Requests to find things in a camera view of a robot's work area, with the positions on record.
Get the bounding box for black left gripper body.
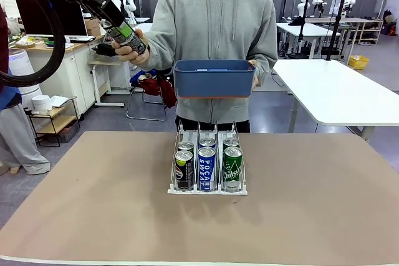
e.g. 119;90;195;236
79;0;127;29

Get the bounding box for black Pepsi can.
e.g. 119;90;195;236
175;150;195;191
177;140;195;154
104;19;149;55

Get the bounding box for blue plastic bin orange handles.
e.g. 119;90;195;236
173;59;256;98

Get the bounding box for person's right forearm grey sleeve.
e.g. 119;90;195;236
145;29;175;72

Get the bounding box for person's left forearm grey sleeve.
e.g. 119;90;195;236
254;38;279;87

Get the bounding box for person's right hand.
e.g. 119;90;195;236
111;28;150;65

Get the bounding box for person's left hand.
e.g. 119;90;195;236
248;59;261;89

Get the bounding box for white background desk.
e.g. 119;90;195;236
276;22;333;58
133;22;156;33

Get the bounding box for small cardboard box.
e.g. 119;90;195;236
84;16;102;36

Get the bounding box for black bag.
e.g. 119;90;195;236
92;43;119;58

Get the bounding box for wooden shelf unit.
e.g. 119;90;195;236
305;16;384;45

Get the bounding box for white desk wooden top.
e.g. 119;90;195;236
9;36;105;120

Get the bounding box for small white side table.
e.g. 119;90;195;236
89;60;132;108

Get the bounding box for chair with piled clothes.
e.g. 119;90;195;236
126;69;178;122

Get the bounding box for black computer monitor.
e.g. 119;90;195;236
15;0;89;37

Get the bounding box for black tripod stand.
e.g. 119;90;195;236
289;0;312;60
325;0;350;61

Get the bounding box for person in grey hoodie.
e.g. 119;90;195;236
145;0;279;133

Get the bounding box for yellow plastic crate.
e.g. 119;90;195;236
348;55;370;70

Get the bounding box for white air purifier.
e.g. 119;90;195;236
8;49;43;97

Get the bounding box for white paper roll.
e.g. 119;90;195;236
31;95;54;112

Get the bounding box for small wooden shelf rack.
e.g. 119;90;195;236
24;96;80;148

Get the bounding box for large white table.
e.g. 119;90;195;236
271;59;399;141

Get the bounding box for green Chilsung cider can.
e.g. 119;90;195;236
223;137;241;149
223;146;243;192

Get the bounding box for black braided cable hose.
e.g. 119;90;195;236
0;0;66;87

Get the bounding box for white wire can dispenser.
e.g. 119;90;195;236
167;119;249;196

